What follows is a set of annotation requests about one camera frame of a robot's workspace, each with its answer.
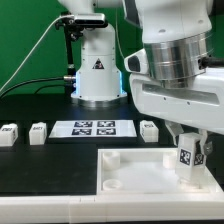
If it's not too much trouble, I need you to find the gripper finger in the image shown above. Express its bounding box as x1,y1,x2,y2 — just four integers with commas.
199,129,213,163
165,120,183,146

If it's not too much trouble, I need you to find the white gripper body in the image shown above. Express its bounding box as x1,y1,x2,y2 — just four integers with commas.
130,68,224,135

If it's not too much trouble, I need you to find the white square tabletop tray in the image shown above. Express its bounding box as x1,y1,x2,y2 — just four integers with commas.
97,148,222,194

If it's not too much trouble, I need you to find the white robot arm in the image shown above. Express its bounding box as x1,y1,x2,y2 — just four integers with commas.
58,0,224,152

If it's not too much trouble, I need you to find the white L-shaped fence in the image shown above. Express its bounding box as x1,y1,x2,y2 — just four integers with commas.
0,150,224,224

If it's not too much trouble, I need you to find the white marker sheet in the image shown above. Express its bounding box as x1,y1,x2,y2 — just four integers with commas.
50,120,137,138

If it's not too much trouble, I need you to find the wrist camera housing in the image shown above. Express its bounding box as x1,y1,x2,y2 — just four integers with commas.
124,49,149,74

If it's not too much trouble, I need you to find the black cable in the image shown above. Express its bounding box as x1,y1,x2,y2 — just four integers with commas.
0,77,76,99

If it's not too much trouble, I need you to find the black camera on stand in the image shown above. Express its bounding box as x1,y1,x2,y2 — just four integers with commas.
55,12,108,76

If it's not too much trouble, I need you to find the white cable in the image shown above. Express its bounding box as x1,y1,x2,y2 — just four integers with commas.
0,14,74,94

